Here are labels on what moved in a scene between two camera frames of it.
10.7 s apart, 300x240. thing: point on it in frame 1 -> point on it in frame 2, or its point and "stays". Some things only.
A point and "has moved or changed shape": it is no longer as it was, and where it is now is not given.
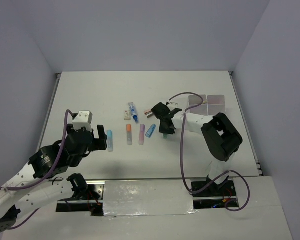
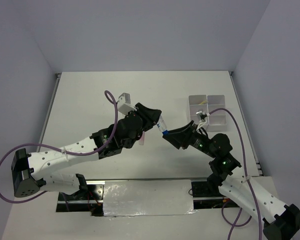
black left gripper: [100, 143] -> [150, 116]
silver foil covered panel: [134, 198] stays
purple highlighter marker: [141, 134] stays
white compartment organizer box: [213, 104] stays
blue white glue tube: [134, 112] has moved or changed shape
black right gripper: [162, 130] -> [181, 136]
